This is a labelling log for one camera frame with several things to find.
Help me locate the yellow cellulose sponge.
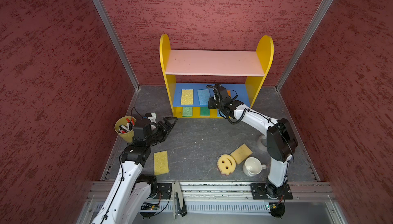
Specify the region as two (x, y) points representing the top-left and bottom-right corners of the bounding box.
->
(181, 89), (193, 105)
(154, 151), (169, 176)

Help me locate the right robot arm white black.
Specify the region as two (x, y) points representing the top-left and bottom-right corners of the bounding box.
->
(206, 83), (298, 199)

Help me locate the smiley face yellow sponge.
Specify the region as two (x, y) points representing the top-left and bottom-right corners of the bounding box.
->
(217, 154), (236, 176)

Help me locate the tan sponge green scrub back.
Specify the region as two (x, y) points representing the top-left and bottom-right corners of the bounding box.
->
(200, 107), (211, 118)

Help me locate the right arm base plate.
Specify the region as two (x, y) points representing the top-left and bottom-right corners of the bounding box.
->
(250, 183), (293, 200)

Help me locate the green cellulose sponge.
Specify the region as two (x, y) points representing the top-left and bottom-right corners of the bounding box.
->
(182, 106), (193, 117)

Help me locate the yellow-green pen cup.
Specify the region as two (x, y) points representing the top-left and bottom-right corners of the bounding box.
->
(114, 116), (136, 143)

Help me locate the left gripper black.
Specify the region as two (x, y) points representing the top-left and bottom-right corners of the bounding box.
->
(146, 117), (178, 146)

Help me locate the yellow shelf with coloured boards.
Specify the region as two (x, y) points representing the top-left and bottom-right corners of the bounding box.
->
(159, 34), (274, 119)

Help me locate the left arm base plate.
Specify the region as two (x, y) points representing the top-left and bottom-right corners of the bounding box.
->
(147, 183), (173, 200)

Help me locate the blue sponge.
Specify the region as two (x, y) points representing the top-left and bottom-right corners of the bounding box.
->
(197, 89), (210, 106)
(218, 110), (225, 118)

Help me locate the white mug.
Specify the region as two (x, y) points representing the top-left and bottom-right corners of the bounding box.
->
(243, 157), (267, 177)

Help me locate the clear tape roll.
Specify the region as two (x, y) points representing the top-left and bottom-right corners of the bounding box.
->
(257, 135), (267, 150)

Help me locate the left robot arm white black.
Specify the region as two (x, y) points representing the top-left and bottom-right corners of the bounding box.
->
(92, 113), (178, 224)

